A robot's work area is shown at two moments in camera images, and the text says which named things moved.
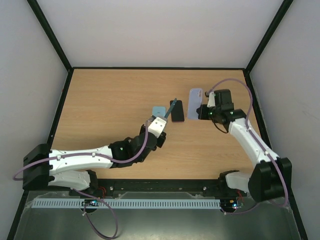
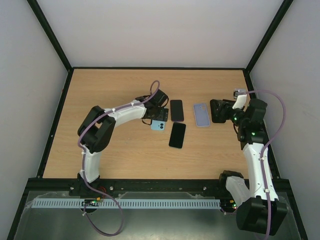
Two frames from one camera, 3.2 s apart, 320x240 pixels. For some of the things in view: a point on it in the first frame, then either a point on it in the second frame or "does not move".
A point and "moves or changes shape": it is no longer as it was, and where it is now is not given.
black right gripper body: [202, 112] to [217, 111]
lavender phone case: [195, 100] moves or changes shape
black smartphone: [177, 112] does not move
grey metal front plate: [268, 221] does not move
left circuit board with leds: [90, 203] does not move
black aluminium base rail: [199, 186] does not move
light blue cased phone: [159, 111] moves or changes shape
